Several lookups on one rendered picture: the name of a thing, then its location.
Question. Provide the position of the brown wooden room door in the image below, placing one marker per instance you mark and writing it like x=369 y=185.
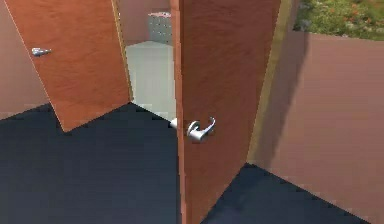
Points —
x=80 y=60
x=220 y=66

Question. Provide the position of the framed flower meadow picture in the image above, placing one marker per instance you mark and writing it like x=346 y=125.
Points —
x=343 y=16

